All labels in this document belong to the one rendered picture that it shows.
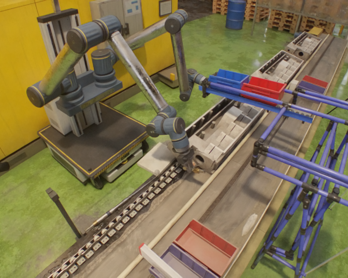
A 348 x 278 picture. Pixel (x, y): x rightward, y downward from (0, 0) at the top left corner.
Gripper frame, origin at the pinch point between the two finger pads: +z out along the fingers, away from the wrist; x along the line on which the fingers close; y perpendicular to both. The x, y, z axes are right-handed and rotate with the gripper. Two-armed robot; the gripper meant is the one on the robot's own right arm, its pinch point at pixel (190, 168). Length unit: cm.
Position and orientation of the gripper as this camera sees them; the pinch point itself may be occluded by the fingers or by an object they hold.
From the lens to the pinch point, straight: 166.1
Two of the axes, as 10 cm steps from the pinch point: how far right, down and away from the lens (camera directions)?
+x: 6.3, -5.2, 5.8
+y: 7.0, 0.6, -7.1
